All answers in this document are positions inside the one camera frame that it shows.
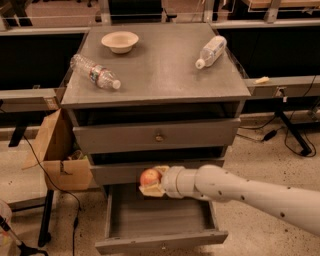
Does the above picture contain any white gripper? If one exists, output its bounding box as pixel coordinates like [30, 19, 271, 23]
[139, 165, 183, 199]

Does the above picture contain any red apple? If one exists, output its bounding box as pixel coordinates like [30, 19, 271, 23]
[140, 169, 162, 186]

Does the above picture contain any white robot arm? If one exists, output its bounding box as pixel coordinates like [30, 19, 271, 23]
[139, 165, 320, 236]

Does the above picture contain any grey middle drawer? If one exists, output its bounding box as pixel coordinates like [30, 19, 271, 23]
[91, 158, 224, 185]

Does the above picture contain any grey drawer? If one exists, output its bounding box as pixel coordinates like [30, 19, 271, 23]
[91, 158, 224, 185]
[73, 118, 240, 154]
[95, 183, 228, 255]

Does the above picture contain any grey bottom drawer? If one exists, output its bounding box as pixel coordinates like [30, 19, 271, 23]
[95, 183, 228, 255]

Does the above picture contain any grey top drawer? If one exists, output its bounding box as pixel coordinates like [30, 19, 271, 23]
[73, 118, 240, 154]

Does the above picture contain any grey drawer cabinet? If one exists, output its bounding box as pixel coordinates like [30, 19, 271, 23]
[60, 22, 252, 201]

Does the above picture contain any brown cardboard box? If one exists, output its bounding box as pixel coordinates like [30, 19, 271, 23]
[22, 109, 93, 191]

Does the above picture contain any clear bottle with label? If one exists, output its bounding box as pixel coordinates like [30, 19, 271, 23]
[70, 54, 121, 90]

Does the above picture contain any black table leg left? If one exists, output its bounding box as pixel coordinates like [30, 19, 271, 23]
[38, 190, 54, 247]

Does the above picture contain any black table leg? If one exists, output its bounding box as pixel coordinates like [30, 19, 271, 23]
[38, 190, 54, 247]
[275, 111, 312, 156]

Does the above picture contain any cream ceramic bowl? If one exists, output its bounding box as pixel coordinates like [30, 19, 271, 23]
[101, 31, 139, 54]

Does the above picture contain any black table leg right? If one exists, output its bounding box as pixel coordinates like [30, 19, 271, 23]
[275, 111, 312, 156]

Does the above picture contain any black power adapter cable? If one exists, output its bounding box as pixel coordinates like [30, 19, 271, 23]
[236, 114, 279, 143]

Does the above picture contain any black cable on left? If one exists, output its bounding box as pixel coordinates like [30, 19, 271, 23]
[21, 134, 83, 254]

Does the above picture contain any small cream object on rail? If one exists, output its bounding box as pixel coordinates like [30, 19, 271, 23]
[254, 76, 269, 84]

